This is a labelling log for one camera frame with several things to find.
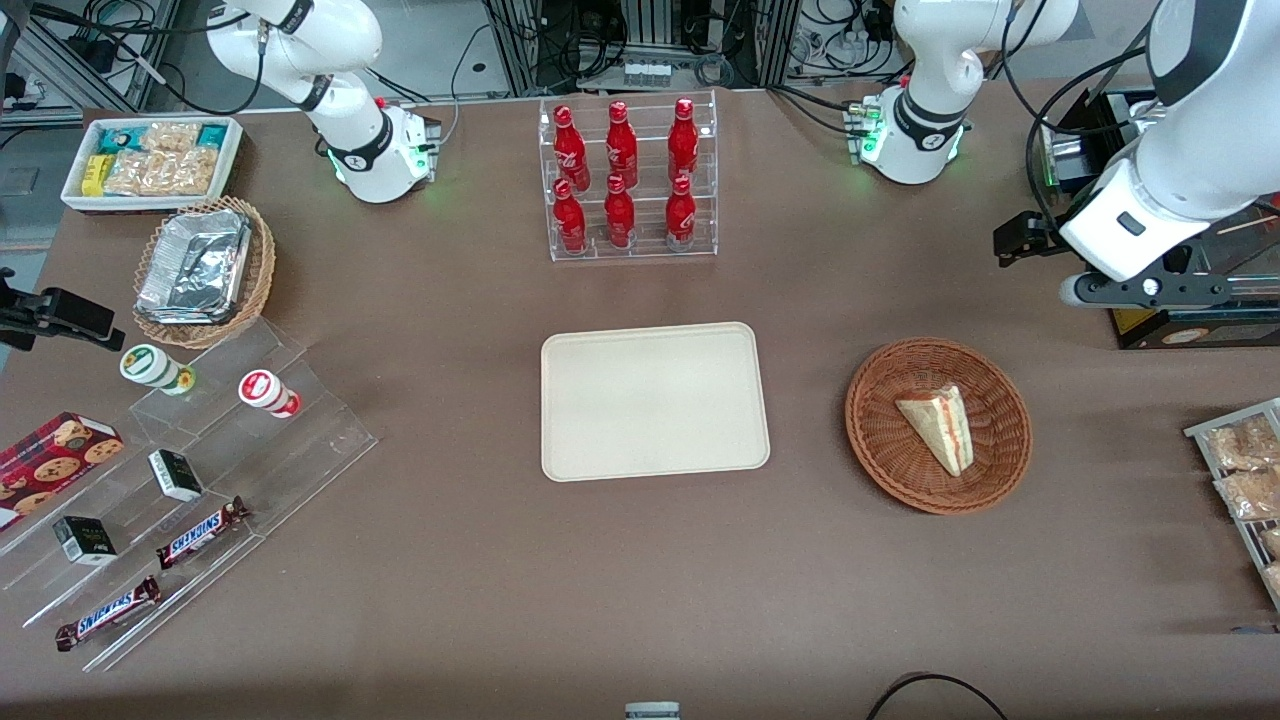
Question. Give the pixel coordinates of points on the yellow snack packet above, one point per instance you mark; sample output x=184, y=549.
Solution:
x=96, y=175

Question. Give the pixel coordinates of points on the triangle sandwich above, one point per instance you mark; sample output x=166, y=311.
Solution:
x=945, y=425

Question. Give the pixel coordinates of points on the black glass display case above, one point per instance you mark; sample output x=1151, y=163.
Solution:
x=1140, y=330

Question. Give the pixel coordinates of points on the beige plastic tray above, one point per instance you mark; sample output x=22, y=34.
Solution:
x=655, y=400

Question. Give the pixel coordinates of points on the wooden skewer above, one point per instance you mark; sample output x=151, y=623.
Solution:
x=1245, y=226

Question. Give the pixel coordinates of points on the grey white cap object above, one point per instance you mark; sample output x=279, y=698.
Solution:
x=652, y=712

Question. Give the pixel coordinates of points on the red lid drink cup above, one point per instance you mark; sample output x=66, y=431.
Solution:
x=265, y=390

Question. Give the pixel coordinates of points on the clear fried snack bag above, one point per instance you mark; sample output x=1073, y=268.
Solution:
x=1274, y=580
x=1272, y=542
x=1250, y=495
x=1245, y=445

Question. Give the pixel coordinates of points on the clear cracker bag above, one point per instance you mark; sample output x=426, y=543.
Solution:
x=170, y=136
x=165, y=172

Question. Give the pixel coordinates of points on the teal snack packet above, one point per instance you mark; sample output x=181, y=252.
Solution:
x=212, y=135
x=118, y=139

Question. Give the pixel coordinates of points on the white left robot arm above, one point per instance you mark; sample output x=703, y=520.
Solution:
x=930, y=60

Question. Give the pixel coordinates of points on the red cola bottle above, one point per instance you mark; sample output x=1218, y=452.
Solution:
x=570, y=220
x=619, y=215
x=621, y=145
x=569, y=150
x=683, y=140
x=680, y=215

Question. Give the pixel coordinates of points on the red cookie box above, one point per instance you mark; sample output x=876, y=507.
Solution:
x=55, y=460

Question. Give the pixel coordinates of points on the oval light wicker basket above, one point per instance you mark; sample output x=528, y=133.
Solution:
x=262, y=270

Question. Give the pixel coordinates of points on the small black box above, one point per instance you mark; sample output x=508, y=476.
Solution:
x=85, y=540
x=175, y=475

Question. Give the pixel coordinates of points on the green lid drink cup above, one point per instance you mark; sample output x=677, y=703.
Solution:
x=150, y=367

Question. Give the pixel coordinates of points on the clear acrylic bottle rack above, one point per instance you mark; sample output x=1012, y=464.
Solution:
x=645, y=255

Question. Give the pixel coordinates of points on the aluminium frame structure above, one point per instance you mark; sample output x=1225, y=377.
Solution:
x=60, y=50

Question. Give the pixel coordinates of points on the clear acrylic stepped stand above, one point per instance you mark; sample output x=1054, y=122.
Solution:
x=300, y=450

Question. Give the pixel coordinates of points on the round brown wicker basket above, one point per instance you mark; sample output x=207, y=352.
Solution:
x=890, y=450

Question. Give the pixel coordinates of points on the white rectangular snack bin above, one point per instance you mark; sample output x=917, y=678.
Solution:
x=150, y=203

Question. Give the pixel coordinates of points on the silver foil container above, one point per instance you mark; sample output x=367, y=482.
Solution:
x=195, y=265

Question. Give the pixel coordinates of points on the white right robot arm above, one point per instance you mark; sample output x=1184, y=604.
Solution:
x=330, y=60

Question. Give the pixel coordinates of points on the Snickers chocolate bar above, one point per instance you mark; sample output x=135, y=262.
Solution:
x=200, y=533
x=105, y=613

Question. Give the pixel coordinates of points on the black equipment rack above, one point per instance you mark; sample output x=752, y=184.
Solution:
x=650, y=30

